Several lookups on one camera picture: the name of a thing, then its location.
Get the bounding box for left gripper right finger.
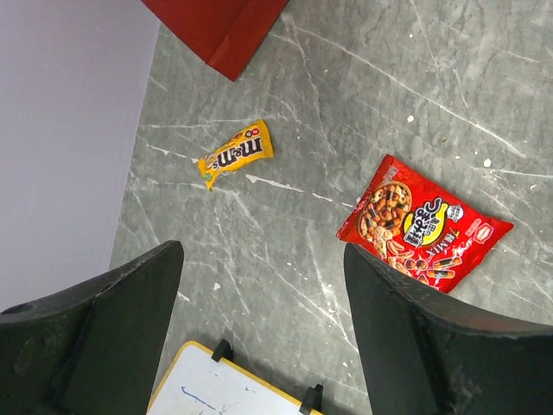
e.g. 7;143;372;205
344;244;552;414

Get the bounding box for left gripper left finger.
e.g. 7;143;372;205
1;240;184;414

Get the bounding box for small red snack packet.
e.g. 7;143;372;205
336;155;513;293

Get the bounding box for yellow M&M's bag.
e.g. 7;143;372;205
197;119;274;191

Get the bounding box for red paper bag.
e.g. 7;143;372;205
143;0;288;81

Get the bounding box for small whiteboard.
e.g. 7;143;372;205
147;341;323;415

